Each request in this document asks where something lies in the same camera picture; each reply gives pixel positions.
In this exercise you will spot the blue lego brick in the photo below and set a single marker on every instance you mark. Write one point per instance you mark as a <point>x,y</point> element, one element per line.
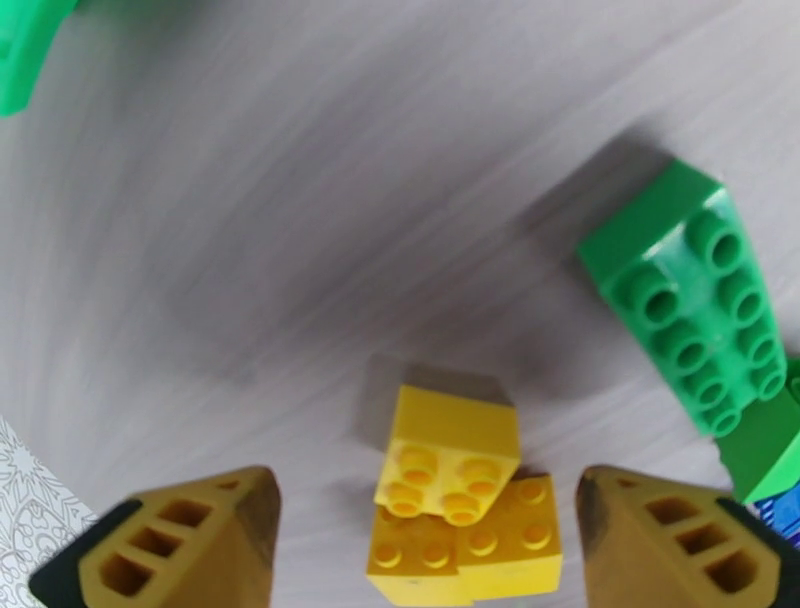
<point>780,519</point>

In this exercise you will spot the green plastic storage bin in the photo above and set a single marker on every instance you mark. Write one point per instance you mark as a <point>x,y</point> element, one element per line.
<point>25,56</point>

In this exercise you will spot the green lego brick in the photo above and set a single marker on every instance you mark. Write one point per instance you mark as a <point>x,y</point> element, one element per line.
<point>762,450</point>
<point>687,294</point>

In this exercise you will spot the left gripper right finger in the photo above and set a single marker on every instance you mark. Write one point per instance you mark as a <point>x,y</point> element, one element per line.
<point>675,556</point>

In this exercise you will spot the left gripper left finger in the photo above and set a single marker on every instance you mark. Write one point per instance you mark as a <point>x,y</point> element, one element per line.
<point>187,550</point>

